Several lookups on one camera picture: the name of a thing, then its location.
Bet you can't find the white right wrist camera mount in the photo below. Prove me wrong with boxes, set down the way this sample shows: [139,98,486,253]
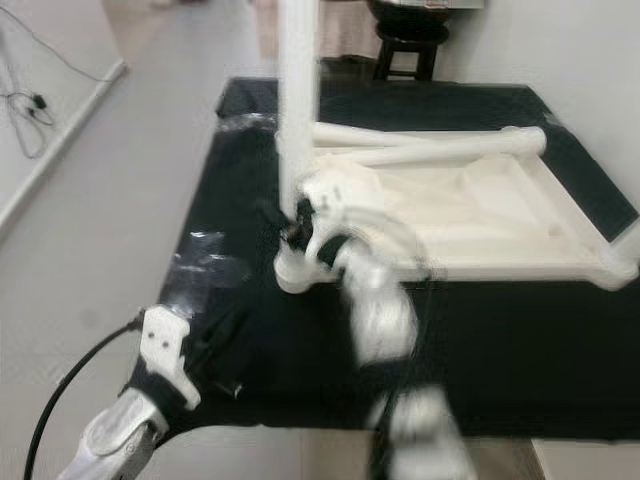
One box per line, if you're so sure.
[300,170,361,266]

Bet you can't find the black round bowl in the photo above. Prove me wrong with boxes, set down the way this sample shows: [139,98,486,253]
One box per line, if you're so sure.
[365,0,486,29]

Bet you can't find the black round stool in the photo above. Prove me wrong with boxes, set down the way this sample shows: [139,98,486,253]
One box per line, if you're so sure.
[372,25,451,83]

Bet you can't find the thin long black wall cable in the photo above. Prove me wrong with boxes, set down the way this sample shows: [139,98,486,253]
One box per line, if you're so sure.
[5,5,126,81]

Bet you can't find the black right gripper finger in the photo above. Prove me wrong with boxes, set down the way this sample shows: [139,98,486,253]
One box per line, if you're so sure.
[255,195,301,233]

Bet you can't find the beige cloth covered table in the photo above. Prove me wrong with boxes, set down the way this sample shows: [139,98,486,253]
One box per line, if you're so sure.
[255,0,376,61]

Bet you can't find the black tablecloth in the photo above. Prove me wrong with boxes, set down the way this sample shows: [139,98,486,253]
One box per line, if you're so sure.
[130,78,640,441]

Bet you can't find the clear tape strip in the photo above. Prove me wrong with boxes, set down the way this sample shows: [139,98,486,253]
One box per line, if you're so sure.
[220,112,281,133]
[175,230,251,291]

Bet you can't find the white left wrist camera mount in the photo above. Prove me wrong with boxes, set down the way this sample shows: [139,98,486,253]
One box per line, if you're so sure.
[140,305,203,411]

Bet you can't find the looped black wall cable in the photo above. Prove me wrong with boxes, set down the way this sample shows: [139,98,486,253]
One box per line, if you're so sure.
[0,20,61,161]

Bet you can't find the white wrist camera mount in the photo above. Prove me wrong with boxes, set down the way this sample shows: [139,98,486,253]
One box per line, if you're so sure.
[300,170,361,266]
[140,305,203,411]

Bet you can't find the white plastic children table top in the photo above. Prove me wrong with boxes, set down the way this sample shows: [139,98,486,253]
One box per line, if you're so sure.
[272,120,640,296]

